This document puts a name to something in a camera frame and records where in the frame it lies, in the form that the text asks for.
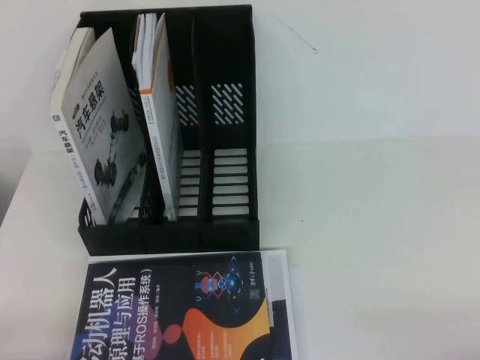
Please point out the grey car suspension book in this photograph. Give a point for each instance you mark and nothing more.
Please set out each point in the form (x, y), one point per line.
(101, 131)

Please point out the black plastic book stand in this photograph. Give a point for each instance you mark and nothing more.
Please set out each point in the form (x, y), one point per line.
(228, 236)

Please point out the white book orange stripe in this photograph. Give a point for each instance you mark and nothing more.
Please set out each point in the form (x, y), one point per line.
(161, 93)

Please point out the dark mobile robot book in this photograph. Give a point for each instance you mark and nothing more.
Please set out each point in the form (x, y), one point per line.
(168, 300)

